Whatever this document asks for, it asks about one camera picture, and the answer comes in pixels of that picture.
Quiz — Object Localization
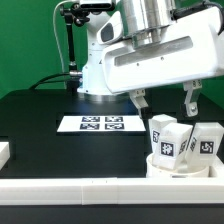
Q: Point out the white left fence block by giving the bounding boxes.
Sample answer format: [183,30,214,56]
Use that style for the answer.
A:
[0,142,10,170]

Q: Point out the white tag marker sheet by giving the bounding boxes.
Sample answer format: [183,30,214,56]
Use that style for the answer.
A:
[57,115,145,133]

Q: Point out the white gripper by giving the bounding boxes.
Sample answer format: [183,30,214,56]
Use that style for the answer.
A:
[102,7,224,119]

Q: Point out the white front fence bar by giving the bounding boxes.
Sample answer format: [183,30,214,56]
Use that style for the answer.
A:
[0,178,224,205]

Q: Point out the black cable bundle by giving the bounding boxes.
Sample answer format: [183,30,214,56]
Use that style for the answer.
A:
[29,73,83,90]

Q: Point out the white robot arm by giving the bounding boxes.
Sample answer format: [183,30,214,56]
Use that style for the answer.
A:
[80,0,224,117]

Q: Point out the white cable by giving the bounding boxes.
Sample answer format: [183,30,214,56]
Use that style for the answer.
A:
[53,0,75,64]

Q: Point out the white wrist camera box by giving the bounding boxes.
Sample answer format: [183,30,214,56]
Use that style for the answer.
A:
[97,11,124,45]

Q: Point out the white fence bar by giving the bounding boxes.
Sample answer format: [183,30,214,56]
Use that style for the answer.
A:
[209,160,224,178]
[0,178,224,205]

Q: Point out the overhead camera on mount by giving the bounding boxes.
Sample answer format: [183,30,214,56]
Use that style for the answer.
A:
[80,0,115,11]

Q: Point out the white right fence bar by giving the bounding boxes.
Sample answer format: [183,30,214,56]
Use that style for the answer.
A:
[209,160,224,178]

